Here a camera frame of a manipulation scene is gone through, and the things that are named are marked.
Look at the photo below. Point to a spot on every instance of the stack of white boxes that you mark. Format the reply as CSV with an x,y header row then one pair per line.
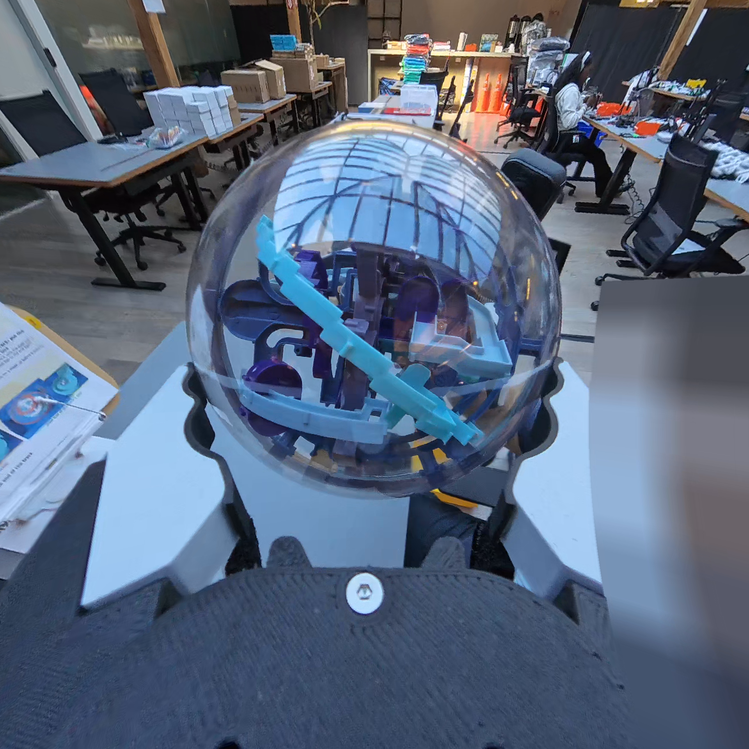
x,y
190,111

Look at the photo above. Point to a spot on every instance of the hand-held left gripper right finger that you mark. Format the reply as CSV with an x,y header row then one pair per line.
x,y
562,503

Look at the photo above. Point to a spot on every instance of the orange traffic cone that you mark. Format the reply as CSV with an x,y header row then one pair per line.
x,y
497,93
483,93

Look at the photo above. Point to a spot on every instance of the clear plastic maze ball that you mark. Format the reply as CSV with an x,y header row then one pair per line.
x,y
374,304

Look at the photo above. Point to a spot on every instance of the grey work table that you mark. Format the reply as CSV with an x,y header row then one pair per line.
x,y
99,164

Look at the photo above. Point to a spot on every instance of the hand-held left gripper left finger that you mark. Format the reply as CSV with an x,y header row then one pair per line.
x,y
152,503

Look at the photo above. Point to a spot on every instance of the black mesh office chair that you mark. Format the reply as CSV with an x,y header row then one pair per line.
x,y
673,216

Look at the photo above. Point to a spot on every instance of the printed instruction sheet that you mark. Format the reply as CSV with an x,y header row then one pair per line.
x,y
41,421

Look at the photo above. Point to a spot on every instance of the cardboard box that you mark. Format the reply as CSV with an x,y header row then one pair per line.
x,y
272,77
246,85

